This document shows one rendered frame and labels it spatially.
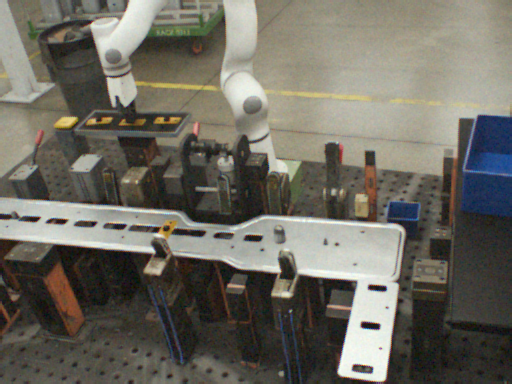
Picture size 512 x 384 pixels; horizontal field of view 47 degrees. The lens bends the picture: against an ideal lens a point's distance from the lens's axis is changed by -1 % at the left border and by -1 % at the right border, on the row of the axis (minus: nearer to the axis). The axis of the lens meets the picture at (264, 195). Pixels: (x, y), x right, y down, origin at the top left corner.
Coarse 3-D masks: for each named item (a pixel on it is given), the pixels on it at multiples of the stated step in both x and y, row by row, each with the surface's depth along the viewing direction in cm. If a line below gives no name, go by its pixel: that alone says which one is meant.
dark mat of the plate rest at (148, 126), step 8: (96, 112) 204; (112, 120) 197; (120, 120) 196; (152, 120) 193; (184, 120) 191; (80, 128) 195; (88, 128) 195; (96, 128) 194; (104, 128) 193; (112, 128) 192; (120, 128) 192; (128, 128) 191; (136, 128) 190; (144, 128) 190; (152, 128) 189; (160, 128) 188; (168, 128) 187; (176, 128) 187
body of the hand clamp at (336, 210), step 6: (336, 198) 167; (330, 204) 166; (336, 204) 165; (342, 204) 165; (330, 210) 167; (336, 210) 166; (342, 210) 166; (348, 210) 172; (330, 216) 168; (336, 216) 168; (342, 216) 167; (348, 216) 173; (348, 282) 183; (348, 288) 183
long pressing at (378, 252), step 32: (0, 224) 184; (32, 224) 182; (64, 224) 180; (96, 224) 177; (128, 224) 176; (160, 224) 173; (192, 224) 171; (224, 224) 169; (256, 224) 168; (288, 224) 166; (320, 224) 164; (352, 224) 162; (384, 224) 160; (192, 256) 161; (224, 256) 159; (256, 256) 156; (320, 256) 153; (352, 256) 152; (384, 256) 150
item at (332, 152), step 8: (328, 144) 158; (336, 144) 156; (328, 152) 155; (336, 152) 157; (328, 160) 159; (336, 160) 158; (328, 168) 160; (336, 168) 159; (328, 176) 161; (336, 176) 160; (328, 184) 162; (336, 184) 163; (328, 192) 163; (328, 200) 164
